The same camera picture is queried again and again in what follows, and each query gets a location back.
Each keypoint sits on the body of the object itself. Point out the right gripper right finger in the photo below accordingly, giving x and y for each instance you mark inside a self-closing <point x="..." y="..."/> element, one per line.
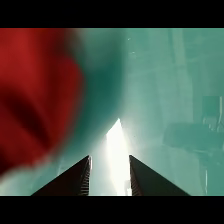
<point x="148" y="182"/>

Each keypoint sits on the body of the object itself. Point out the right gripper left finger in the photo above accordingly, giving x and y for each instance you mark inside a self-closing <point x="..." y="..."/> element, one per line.
<point x="75" y="181"/>

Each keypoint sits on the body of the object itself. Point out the red garment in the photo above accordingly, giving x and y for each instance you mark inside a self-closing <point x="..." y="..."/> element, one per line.
<point x="33" y="96"/>

